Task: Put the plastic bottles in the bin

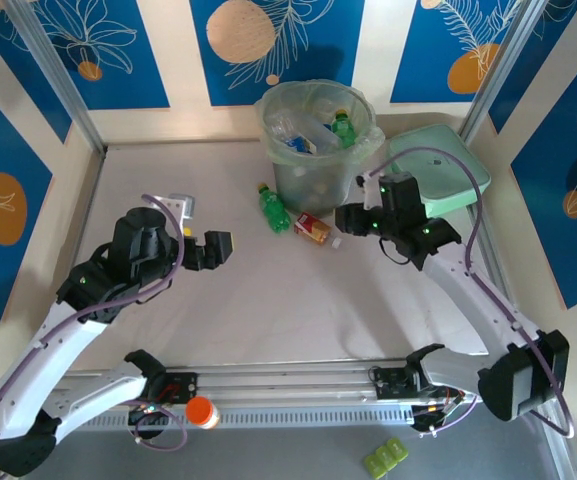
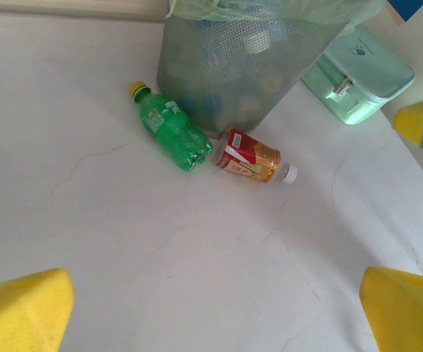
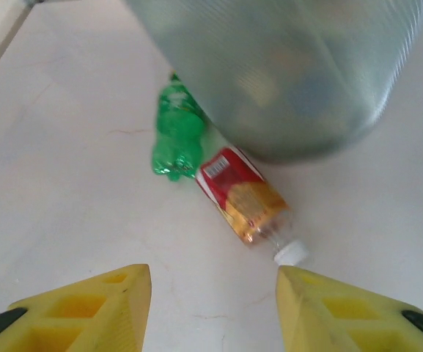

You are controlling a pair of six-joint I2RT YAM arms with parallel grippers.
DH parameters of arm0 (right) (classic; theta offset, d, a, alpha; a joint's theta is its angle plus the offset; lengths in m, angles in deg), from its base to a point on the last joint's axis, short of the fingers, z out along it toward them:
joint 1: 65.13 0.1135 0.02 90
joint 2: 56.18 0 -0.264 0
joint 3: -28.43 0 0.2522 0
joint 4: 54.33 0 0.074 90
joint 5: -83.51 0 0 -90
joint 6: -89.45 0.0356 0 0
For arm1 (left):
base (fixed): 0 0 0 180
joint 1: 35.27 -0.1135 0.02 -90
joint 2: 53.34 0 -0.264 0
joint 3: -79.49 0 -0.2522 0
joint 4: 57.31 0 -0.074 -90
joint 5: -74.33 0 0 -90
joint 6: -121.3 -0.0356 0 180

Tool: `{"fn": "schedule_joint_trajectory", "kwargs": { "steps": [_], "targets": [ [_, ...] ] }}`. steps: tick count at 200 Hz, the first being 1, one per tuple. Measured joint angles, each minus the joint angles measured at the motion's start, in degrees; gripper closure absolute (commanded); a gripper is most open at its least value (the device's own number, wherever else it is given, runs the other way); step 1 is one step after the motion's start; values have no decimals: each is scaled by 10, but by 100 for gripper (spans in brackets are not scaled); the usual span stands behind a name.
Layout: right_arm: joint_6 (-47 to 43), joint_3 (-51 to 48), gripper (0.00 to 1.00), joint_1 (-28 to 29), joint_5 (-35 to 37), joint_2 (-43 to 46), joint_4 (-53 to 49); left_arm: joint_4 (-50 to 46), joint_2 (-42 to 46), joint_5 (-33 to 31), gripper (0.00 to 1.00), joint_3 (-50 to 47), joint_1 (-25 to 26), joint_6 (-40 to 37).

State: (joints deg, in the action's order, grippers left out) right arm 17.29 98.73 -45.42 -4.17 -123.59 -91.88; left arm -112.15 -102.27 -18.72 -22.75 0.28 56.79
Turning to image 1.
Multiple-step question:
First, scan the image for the blue label bottle blue cap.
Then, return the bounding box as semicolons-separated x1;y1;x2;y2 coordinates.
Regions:
283;113;343;154

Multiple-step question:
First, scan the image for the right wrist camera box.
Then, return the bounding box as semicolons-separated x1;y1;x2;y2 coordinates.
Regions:
357;171;383;211

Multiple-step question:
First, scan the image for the base wiring bundle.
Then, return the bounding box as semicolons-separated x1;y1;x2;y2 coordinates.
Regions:
127;399;169;434
410;387;479;434

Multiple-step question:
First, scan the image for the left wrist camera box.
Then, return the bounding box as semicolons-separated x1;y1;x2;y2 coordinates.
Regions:
169;193;198;220

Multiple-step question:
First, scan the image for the left base wiring bundle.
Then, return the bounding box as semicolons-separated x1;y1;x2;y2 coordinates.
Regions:
127;399;169;434

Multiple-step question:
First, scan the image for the mint green zip case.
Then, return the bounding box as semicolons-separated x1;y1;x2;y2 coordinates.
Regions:
386;124;493;219

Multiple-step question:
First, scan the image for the red label tea bottle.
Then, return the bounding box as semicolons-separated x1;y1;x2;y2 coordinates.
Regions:
293;211;344;250

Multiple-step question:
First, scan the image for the green plastic bin liner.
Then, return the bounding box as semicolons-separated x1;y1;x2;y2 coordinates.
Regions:
253;78;388;166

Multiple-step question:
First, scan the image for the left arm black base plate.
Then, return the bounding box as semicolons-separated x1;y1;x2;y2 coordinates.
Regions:
147;372;200;406

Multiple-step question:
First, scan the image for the grey translucent plastic bin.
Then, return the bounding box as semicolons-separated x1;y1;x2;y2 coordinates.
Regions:
262;82;375;219

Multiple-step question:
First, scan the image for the green soda bottle yellow cap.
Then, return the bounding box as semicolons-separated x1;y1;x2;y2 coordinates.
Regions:
329;108;360;150
256;182;293;235

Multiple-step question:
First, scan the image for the aluminium frame post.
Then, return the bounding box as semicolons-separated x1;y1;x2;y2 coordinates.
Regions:
3;0;109;157
457;0;542;144

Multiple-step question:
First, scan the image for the long aluminium table rail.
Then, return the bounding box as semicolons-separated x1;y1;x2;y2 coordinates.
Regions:
10;357;562;407

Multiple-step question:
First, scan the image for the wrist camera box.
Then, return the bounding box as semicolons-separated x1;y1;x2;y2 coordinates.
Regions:
357;171;383;211
169;193;198;220

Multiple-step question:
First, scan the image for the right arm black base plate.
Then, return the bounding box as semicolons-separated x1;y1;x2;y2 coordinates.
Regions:
371;366;469;401

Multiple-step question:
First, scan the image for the clear long plastic bottle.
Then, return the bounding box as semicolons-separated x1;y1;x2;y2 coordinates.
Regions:
266;106;303;147

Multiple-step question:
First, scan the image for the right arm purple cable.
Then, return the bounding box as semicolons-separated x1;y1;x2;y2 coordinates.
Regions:
367;147;577;440

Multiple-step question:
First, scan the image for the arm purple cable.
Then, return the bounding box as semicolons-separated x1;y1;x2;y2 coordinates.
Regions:
367;147;577;440
0;193;189;450

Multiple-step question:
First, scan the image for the jar with orange lid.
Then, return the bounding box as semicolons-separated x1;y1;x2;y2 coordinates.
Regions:
185;396;221;430

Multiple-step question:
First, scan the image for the slotted grey cable duct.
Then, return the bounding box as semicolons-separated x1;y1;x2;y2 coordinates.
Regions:
30;405;419;432

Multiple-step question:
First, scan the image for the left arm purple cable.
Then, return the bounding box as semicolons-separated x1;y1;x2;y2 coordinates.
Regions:
0;193;189;450

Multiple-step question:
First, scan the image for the right base wiring bundle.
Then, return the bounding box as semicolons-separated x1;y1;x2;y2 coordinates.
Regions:
410;387;479;434

